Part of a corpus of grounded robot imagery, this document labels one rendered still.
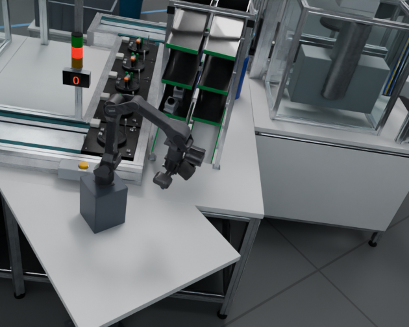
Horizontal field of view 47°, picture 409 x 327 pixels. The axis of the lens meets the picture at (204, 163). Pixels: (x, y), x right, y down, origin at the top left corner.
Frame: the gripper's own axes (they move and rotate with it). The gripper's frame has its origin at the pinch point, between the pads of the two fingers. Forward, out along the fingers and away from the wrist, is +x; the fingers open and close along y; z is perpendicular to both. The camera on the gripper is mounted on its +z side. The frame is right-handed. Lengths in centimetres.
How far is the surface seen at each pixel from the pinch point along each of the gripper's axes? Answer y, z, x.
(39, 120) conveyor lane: 24, -77, 35
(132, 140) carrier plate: 34, -31, 29
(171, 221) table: 4.0, 5.2, 31.5
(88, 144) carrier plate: 19, -46, 29
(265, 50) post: 158, -1, 30
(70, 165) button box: 3, -45, 27
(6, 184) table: -14, -66, 38
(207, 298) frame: 18, 35, 100
